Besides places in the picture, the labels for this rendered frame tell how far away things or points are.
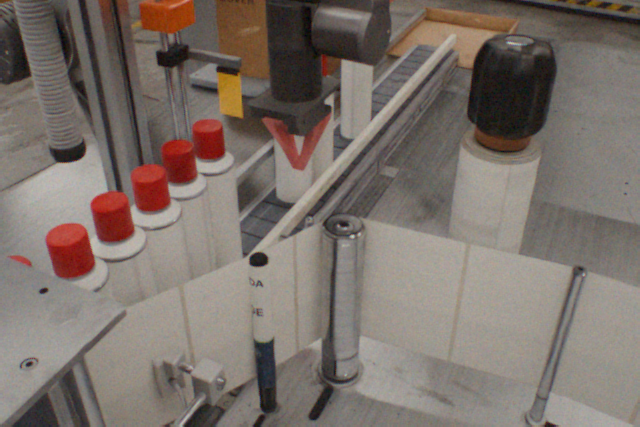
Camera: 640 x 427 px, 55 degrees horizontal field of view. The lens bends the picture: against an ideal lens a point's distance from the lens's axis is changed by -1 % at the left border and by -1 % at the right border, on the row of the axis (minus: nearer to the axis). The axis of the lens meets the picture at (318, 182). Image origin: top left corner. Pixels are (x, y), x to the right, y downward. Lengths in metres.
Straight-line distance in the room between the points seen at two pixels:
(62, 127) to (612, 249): 0.68
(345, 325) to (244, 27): 0.88
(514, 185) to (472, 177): 0.04
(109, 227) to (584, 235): 0.62
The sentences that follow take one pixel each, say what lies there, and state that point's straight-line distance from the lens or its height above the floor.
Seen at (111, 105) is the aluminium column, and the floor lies 1.08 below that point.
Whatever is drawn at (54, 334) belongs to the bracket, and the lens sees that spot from 0.36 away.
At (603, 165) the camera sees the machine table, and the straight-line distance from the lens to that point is 1.19.
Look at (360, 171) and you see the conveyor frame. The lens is 0.98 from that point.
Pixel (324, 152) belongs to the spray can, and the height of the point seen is 0.94.
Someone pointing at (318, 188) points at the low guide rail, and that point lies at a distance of 0.87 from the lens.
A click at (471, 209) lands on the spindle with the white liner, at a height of 1.00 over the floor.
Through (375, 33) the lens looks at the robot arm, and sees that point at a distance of 0.60.
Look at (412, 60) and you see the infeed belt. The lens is 1.41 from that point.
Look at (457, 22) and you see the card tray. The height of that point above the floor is 0.84.
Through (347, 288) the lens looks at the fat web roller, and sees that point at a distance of 0.56.
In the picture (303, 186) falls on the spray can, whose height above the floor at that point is 0.91.
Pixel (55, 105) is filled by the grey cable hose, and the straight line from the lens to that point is 0.63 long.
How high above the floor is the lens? 1.39
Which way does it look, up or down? 33 degrees down
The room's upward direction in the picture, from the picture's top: straight up
